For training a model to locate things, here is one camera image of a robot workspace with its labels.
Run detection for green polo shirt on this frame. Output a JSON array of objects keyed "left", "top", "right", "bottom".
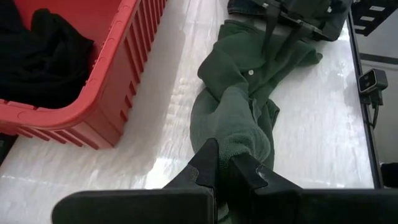
[{"left": 189, "top": 19, "right": 324, "bottom": 223}]

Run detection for black aluminium table frame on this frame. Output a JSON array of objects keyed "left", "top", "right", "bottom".
[{"left": 345, "top": 9, "right": 385, "bottom": 190}]

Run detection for black knit garment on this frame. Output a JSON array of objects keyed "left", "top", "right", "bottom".
[{"left": 0, "top": 0, "right": 96, "bottom": 110}]

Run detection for black box with white labels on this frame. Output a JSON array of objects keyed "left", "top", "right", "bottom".
[{"left": 350, "top": 0, "right": 398, "bottom": 37}]

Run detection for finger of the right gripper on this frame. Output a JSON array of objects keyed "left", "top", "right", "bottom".
[
  {"left": 262, "top": 7, "right": 280, "bottom": 60},
  {"left": 276, "top": 26, "right": 313, "bottom": 60}
]

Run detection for grey table-level camera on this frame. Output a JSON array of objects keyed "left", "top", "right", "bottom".
[{"left": 357, "top": 68, "right": 389, "bottom": 108}]

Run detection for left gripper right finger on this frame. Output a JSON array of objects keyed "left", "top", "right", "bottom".
[{"left": 230, "top": 154, "right": 302, "bottom": 194}]

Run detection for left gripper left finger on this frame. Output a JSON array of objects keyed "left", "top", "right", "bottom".
[{"left": 163, "top": 138, "right": 220, "bottom": 194}]

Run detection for dark blue denim jeans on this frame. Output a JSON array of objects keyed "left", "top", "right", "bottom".
[{"left": 227, "top": 0, "right": 354, "bottom": 43}]

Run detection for red plastic laundry bin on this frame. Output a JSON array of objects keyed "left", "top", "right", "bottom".
[{"left": 0, "top": 0, "right": 169, "bottom": 151}]

